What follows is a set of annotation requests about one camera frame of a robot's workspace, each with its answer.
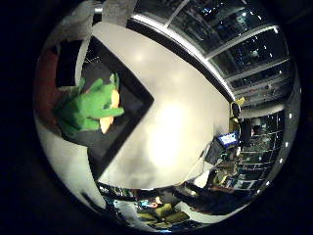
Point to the round orange plush green leaves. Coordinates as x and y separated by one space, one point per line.
88 109

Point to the black fabric container bin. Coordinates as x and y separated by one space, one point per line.
130 98

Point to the blue and orange small item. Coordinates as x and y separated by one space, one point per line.
150 203

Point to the yellow lamp shade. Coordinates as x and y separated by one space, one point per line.
239 101

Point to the laptop with blue screen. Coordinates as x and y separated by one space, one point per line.
228 139

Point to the olive green office chair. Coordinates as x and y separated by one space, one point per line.
163 213

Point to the person in dark clothes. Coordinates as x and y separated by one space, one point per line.
212 199

